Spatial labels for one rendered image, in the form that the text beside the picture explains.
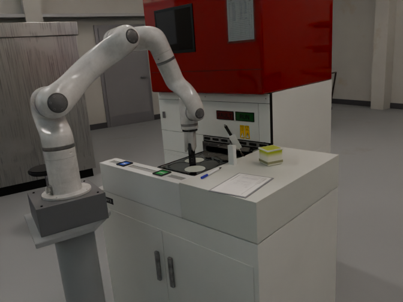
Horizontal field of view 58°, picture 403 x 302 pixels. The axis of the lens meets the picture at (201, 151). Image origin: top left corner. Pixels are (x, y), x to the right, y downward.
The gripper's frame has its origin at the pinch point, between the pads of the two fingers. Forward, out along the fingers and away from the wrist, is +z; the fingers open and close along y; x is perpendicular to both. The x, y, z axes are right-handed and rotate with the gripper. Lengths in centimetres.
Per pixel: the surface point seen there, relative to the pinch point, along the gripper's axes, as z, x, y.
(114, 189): 7.7, -34.6, 18.6
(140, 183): 0.7, -17.9, 30.8
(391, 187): 92, 168, -191
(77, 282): 36, -43, 50
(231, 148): -11.4, 20.8, 25.1
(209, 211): 4, 14, 54
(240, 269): 22, 24, 62
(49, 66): -49, -196, -236
